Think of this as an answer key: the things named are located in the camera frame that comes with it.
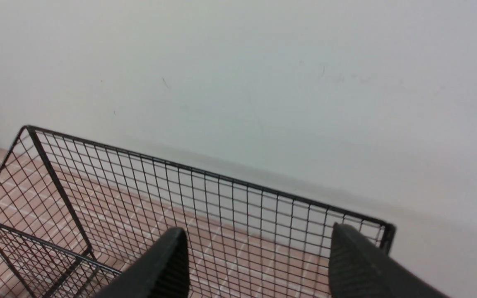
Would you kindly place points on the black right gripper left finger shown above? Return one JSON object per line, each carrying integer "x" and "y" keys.
{"x": 161, "y": 272}

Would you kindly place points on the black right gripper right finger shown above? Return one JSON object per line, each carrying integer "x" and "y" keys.
{"x": 359, "y": 269}

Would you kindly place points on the pink checkered tablecloth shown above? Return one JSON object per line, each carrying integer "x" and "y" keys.
{"x": 238, "y": 256}

